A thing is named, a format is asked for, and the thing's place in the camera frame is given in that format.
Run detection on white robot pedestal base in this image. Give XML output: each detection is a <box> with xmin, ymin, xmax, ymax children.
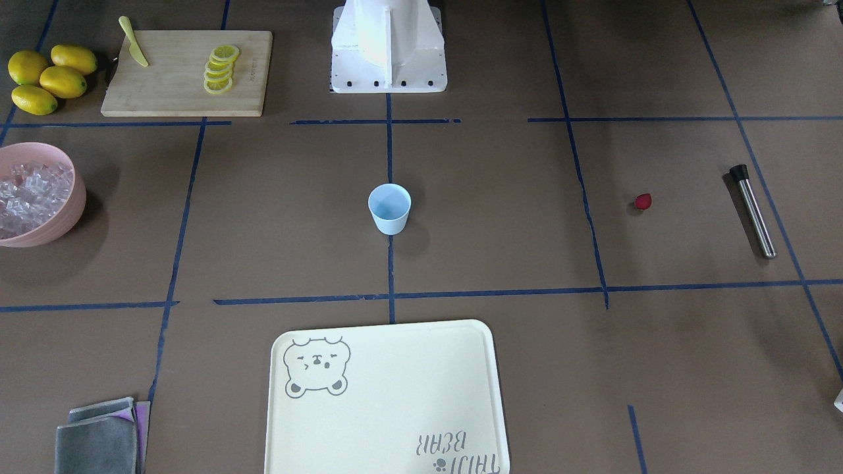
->
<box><xmin>329</xmin><ymin>1</ymin><xmax>448</xmax><ymax>94</ymax></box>

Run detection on cream bear serving tray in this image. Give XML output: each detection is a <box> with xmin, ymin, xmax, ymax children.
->
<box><xmin>263</xmin><ymin>320</ymin><xmax>511</xmax><ymax>473</ymax></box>

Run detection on light blue plastic cup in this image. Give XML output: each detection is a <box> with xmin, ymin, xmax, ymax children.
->
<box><xmin>367</xmin><ymin>183</ymin><xmax>412</xmax><ymax>235</ymax></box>

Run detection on steel muddler with black tip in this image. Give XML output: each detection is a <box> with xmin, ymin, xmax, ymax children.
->
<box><xmin>729</xmin><ymin>164</ymin><xmax>777</xmax><ymax>260</ymax></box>

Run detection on whole lemon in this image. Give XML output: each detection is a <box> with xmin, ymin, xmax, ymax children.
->
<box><xmin>39</xmin><ymin>66</ymin><xmax>88</xmax><ymax>99</ymax></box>
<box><xmin>10</xmin><ymin>84</ymin><xmax>59</xmax><ymax>116</ymax></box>
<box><xmin>50</xmin><ymin>44</ymin><xmax>97</xmax><ymax>76</ymax></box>
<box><xmin>8</xmin><ymin>50</ymin><xmax>50</xmax><ymax>85</ymax></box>

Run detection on whole lemon middle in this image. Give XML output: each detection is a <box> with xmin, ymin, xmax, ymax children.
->
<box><xmin>39</xmin><ymin>66</ymin><xmax>88</xmax><ymax>99</ymax></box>

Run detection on lemon slice front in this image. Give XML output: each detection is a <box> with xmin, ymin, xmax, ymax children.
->
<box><xmin>203</xmin><ymin>77</ymin><xmax>234</xmax><ymax>94</ymax></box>

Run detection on whole lemon bottom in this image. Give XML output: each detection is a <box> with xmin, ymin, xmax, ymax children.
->
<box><xmin>10</xmin><ymin>84</ymin><xmax>59</xmax><ymax>116</ymax></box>

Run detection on purple folded cloth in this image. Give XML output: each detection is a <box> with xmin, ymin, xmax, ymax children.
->
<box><xmin>115</xmin><ymin>401</ymin><xmax>151</xmax><ymax>473</ymax></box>

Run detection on whole lemon top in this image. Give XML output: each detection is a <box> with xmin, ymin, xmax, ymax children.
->
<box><xmin>8</xmin><ymin>50</ymin><xmax>50</xmax><ymax>85</ymax></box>
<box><xmin>50</xmin><ymin>44</ymin><xmax>97</xmax><ymax>76</ymax></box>

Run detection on bamboo cutting board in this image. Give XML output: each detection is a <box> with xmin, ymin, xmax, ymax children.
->
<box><xmin>101</xmin><ymin>30</ymin><xmax>273</xmax><ymax>117</ymax></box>

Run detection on pink bowl of ice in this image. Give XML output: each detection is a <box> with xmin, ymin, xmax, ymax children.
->
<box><xmin>1</xmin><ymin>143</ymin><xmax>87</xmax><ymax>247</ymax></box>

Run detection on lemon slice back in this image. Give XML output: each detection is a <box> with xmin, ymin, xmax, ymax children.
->
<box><xmin>209</xmin><ymin>44</ymin><xmax>240</xmax><ymax>64</ymax></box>

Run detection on lemon slice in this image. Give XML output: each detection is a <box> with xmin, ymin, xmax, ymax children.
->
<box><xmin>203</xmin><ymin>77</ymin><xmax>234</xmax><ymax>94</ymax></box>
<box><xmin>203</xmin><ymin>69</ymin><xmax>234</xmax><ymax>83</ymax></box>
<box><xmin>205</xmin><ymin>60</ymin><xmax>234</xmax><ymax>75</ymax></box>
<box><xmin>209</xmin><ymin>44</ymin><xmax>240</xmax><ymax>64</ymax></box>

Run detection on grey folded cloth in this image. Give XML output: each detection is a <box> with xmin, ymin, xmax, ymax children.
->
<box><xmin>54</xmin><ymin>397</ymin><xmax>139</xmax><ymax>473</ymax></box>

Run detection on red strawberry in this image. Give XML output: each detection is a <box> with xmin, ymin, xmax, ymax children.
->
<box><xmin>633</xmin><ymin>193</ymin><xmax>653</xmax><ymax>211</ymax></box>

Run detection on yellow plastic knife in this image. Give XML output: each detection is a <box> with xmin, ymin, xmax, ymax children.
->
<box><xmin>119</xmin><ymin>16</ymin><xmax>150</xmax><ymax>67</ymax></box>

